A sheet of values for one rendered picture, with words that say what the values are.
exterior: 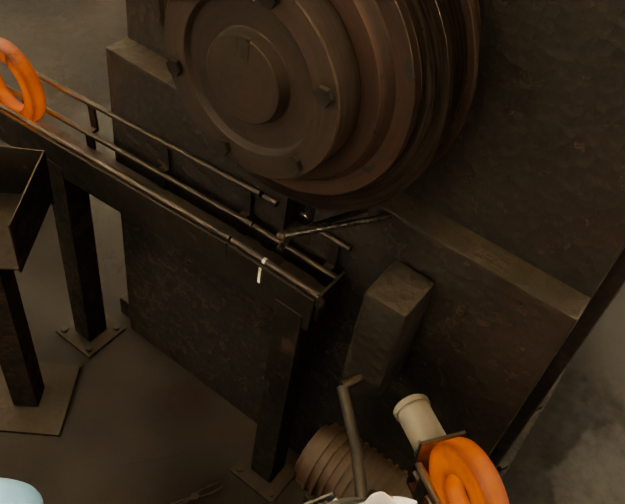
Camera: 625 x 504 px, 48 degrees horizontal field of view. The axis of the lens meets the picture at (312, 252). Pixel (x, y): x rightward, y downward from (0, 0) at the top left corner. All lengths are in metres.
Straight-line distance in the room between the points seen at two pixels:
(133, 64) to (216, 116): 0.43
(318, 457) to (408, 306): 0.31
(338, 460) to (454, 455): 0.27
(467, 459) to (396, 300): 0.26
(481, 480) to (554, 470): 1.03
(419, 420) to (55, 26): 2.56
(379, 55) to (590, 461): 1.46
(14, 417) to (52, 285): 0.43
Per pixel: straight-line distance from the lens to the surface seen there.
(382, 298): 1.07
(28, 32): 3.23
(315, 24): 0.80
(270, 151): 0.93
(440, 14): 0.81
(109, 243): 2.23
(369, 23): 0.82
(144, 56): 1.39
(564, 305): 1.07
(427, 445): 1.05
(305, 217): 1.25
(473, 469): 0.97
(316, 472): 1.23
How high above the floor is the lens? 1.60
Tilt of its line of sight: 46 degrees down
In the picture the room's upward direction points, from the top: 11 degrees clockwise
